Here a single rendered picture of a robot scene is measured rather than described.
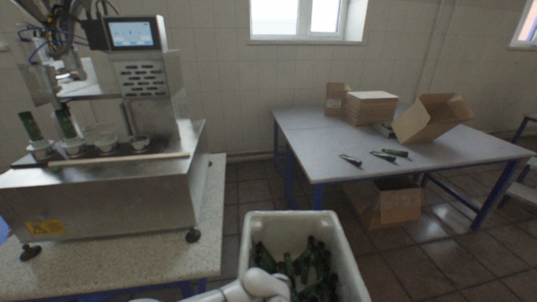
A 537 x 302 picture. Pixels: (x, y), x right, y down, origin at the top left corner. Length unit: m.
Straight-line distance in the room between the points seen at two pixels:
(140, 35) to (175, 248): 0.71
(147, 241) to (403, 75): 2.90
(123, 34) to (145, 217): 0.59
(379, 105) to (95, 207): 1.77
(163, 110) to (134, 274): 0.54
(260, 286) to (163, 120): 0.63
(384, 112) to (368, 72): 0.91
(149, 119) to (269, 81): 1.59
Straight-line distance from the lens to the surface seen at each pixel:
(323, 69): 2.41
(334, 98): 1.93
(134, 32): 0.81
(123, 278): 0.84
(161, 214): 0.80
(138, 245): 0.90
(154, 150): 0.82
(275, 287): 0.59
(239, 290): 0.56
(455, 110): 1.71
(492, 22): 3.84
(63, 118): 0.91
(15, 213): 0.99
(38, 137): 1.00
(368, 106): 1.76
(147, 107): 0.85
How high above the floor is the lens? 1.39
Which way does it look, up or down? 25 degrees down
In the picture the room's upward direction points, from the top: straight up
